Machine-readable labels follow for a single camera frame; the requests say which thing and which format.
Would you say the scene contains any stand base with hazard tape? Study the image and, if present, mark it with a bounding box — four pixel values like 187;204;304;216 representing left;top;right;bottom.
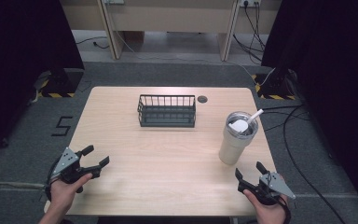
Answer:
36;68;85;99
250;66;297;102

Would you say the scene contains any person's right hand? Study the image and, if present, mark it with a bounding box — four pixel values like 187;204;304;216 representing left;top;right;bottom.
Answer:
242;175;289;224

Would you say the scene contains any long black floor cable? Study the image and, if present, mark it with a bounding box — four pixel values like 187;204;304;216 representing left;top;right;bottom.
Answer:
282;105;348;224

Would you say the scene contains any person's left hand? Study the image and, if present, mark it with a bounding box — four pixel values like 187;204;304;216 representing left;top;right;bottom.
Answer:
48;173;93;217

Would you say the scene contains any black curtain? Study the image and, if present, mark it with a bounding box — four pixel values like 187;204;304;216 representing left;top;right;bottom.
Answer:
0;0;86;158
260;0;358;216

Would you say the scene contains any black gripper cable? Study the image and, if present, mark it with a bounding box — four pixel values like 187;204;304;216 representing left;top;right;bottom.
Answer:
274;193;293;224
44;155;63;203

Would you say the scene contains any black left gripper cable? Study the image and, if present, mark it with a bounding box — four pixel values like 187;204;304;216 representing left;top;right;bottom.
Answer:
44;155;63;203

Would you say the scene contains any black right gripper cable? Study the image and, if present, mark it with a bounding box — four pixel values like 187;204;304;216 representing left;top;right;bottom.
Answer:
274;193;293;224

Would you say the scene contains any black wire basket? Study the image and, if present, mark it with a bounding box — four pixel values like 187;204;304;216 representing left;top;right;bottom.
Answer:
136;94;197;128

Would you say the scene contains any short black floor cable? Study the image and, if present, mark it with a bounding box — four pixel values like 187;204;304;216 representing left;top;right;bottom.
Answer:
76;35;111;50

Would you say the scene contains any bundle of black power cables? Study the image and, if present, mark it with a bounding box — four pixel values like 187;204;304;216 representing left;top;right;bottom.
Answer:
232;1;268;65

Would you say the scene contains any white power strip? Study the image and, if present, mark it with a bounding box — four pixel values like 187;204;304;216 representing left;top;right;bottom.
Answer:
240;0;262;8

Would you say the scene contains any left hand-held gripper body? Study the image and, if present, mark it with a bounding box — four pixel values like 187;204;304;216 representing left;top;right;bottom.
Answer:
49;147;102;194

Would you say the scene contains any black floor cable loop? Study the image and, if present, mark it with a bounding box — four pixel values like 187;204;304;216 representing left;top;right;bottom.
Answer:
260;105;312;133

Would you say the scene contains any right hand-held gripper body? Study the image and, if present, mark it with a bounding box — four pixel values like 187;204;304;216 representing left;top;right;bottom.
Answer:
237;172;296;206

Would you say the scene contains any white tumbler with straw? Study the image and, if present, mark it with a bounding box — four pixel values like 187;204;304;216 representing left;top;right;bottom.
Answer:
218;108;265;166

